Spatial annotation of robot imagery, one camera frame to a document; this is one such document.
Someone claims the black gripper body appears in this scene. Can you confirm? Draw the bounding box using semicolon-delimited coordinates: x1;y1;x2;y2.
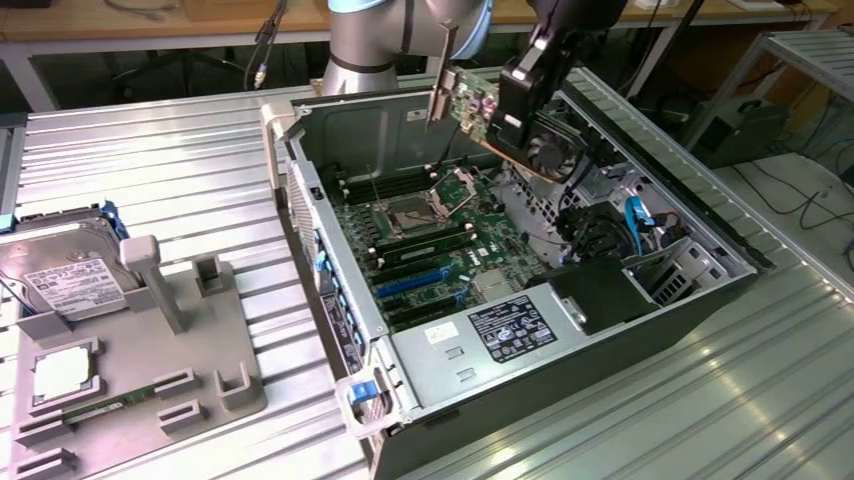
528;0;629;32

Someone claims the graphics card with black fan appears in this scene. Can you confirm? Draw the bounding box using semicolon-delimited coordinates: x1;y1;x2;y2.
424;22;593;187

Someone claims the wooden desk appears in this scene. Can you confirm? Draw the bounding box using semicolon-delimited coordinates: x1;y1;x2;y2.
0;0;836;46

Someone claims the metal socket cover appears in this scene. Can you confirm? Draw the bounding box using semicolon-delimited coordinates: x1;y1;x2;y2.
430;167;480;214

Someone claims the silver metal disk bay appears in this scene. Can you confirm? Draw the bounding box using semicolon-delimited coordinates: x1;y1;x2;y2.
500;149;646;251

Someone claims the black box device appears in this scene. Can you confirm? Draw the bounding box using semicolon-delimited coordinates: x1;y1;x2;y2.
693;97;793;170

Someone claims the black RAM slot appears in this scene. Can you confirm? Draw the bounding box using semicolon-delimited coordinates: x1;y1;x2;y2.
370;227;474;257
343;182;440;206
365;220;469;250
338;172;436;196

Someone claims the green motherboard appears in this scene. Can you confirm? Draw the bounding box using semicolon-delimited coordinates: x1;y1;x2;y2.
326;162;556;334

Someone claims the CPU socket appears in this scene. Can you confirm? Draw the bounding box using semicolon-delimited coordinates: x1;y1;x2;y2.
376;192;444;237

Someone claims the RAM stick in slot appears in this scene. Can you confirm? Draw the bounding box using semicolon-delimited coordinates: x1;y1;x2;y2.
381;238;480;266

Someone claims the silver chipset heatsink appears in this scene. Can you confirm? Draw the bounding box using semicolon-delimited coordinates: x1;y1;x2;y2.
474;271;517;297

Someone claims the black plastic shroud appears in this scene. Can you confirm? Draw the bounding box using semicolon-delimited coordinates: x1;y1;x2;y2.
525;258;661;337

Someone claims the perforated silver disk bay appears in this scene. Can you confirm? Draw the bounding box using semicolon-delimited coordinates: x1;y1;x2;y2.
621;237;734;307

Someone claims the blue expansion slot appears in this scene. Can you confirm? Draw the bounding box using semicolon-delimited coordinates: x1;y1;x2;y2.
372;269;448;300

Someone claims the long black expansion slot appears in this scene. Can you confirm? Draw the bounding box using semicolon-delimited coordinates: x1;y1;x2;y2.
389;303;469;331
380;292;460;317

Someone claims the black office chair base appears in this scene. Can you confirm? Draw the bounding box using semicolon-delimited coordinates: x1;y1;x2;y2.
110;47;266;101

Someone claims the open black PC case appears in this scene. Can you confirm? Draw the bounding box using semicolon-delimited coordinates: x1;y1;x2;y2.
259;72;780;480

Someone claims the grey power supply unit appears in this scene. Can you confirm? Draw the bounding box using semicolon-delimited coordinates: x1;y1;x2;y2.
389;287;589;412

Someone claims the blue disk caddy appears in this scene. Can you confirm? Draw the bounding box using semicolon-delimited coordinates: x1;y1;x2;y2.
0;199;129;241

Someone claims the silver hard disk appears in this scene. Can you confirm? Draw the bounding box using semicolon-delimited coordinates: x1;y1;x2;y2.
0;212;134;322

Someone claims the grey parts rack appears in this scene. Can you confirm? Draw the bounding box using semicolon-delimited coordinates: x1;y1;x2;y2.
10;234;270;480

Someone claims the green RAM stick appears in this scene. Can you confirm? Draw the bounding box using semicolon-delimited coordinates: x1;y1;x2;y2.
63;387;162;419

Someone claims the silver CPU chip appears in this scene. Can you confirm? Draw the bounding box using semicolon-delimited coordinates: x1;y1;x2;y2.
31;348;97;400

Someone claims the looped black wire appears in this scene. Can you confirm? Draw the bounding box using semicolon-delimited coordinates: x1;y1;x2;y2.
437;125;470;169

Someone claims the grey metal shelf frame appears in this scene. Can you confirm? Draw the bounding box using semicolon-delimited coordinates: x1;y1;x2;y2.
680;29;854;151

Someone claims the blue data wire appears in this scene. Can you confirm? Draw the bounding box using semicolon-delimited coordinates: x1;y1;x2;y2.
624;196;654;257

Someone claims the black power wire bundle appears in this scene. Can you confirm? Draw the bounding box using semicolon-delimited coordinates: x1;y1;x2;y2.
557;202;633;264

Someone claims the hanging black cable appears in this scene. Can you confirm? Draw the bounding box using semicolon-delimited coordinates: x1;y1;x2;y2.
250;0;290;92

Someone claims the blue grey metal frame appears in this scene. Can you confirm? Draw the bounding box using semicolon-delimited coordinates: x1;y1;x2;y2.
0;112;30;236

